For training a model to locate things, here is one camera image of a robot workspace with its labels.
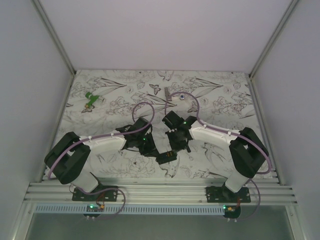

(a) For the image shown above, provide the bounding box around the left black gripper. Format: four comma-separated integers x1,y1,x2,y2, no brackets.
135,132,159,158

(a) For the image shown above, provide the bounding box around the black fuse box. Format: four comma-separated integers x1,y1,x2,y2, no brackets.
155,150,178,165

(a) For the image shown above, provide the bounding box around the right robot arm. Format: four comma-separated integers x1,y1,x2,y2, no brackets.
162,111,272,203

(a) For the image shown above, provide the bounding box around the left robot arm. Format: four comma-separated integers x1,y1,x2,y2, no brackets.
44,117,151,201

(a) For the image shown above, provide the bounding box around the floral patterned table mat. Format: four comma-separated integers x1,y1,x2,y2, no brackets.
56,70,261,179

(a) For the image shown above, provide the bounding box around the green plastic connector part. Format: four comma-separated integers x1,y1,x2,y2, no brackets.
85,92,100,109

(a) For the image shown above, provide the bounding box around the left small circuit board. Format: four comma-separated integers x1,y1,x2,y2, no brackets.
83,204,104,219

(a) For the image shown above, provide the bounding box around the small circuit board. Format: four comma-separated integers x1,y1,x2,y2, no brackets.
223,205,241,219
83,204,104,219

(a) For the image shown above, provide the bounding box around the right small circuit board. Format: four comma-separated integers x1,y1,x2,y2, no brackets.
223,205,241,219

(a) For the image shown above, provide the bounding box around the black handled hammer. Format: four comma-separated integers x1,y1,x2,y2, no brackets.
185,146,191,153

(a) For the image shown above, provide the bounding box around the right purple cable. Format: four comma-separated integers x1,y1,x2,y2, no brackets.
164,91,273,223

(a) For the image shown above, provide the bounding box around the purple cable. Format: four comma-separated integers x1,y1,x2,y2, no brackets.
164,91,273,223
46,102,156,221

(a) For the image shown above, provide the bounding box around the grey metal bracket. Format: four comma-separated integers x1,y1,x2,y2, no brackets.
164,87,172,102

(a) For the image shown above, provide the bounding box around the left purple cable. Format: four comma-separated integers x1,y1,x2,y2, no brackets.
46,102,156,221

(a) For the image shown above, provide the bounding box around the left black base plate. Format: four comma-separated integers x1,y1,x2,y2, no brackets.
72,184,118,202

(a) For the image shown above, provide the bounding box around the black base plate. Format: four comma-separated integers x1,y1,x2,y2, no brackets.
205,186,251,204
72,184,118,202

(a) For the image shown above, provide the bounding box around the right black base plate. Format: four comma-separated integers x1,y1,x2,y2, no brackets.
205,186,251,204

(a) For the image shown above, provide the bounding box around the aluminium front rail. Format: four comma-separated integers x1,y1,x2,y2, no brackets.
24,183,298,206

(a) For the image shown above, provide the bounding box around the white slotted cable duct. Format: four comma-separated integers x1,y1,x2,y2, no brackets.
33,203,224,216

